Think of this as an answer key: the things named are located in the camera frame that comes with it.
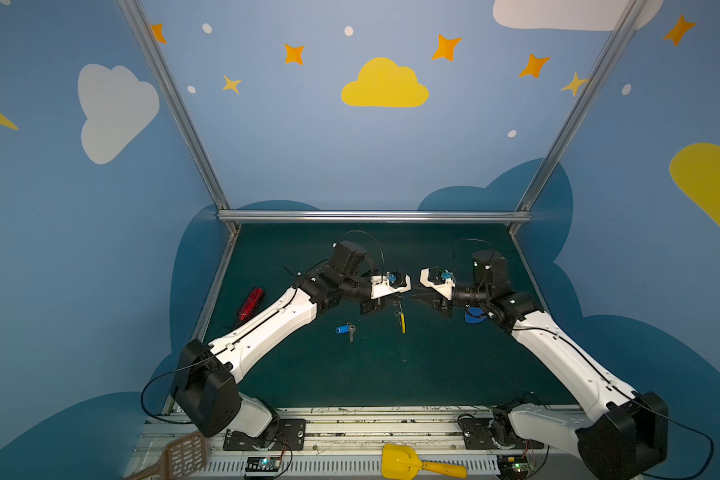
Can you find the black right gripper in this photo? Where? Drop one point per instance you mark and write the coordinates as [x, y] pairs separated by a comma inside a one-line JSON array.
[[442, 301]]

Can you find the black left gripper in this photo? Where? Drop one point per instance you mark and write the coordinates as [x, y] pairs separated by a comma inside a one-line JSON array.
[[371, 301]]

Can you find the blue tag silver key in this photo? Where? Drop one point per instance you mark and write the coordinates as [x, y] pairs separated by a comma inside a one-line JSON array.
[[348, 329]]

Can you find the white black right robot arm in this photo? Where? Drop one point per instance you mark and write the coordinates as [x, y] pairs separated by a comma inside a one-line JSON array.
[[618, 433]]

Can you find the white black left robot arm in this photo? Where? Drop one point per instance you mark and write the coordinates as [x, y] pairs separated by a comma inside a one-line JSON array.
[[205, 382]]

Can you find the shiny red cylinder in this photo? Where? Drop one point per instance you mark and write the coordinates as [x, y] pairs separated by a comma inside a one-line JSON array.
[[250, 305]]

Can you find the yellow plastic scoop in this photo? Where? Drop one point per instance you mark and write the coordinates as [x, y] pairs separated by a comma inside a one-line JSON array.
[[402, 463]]

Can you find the right green circuit board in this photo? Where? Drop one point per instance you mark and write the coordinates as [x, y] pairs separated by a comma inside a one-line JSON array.
[[513, 468]]

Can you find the green circuit board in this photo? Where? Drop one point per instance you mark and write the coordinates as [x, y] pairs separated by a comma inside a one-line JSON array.
[[262, 466], [513, 468]]

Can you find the left green circuit board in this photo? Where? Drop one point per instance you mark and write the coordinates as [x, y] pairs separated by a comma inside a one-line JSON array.
[[262, 466]]

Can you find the brown slotted spatula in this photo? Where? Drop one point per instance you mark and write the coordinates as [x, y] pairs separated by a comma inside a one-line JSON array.
[[179, 459]]

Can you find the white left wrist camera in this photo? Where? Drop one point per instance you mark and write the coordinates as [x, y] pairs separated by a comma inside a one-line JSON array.
[[391, 283]]

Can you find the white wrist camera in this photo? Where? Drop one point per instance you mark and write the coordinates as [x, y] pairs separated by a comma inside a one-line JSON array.
[[441, 281], [391, 283]]

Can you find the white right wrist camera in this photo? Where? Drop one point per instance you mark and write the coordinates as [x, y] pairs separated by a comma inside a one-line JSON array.
[[441, 281]]

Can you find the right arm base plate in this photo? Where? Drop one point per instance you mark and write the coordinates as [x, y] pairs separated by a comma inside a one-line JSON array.
[[483, 433]]

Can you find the aluminium back frame rail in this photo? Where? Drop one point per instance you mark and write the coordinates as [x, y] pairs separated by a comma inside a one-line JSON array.
[[442, 217]]

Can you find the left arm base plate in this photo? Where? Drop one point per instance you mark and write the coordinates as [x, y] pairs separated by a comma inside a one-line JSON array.
[[288, 433]]

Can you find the grey slotted cable duct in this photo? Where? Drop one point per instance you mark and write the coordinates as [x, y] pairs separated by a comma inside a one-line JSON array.
[[357, 466]]

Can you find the aluminium right frame post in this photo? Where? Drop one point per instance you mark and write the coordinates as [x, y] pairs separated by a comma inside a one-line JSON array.
[[609, 56]]

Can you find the aluminium frame post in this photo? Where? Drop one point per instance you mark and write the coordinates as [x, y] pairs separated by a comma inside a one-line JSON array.
[[609, 56], [137, 20]]

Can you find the aluminium left frame post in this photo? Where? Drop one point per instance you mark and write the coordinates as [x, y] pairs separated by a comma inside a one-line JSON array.
[[137, 20]]

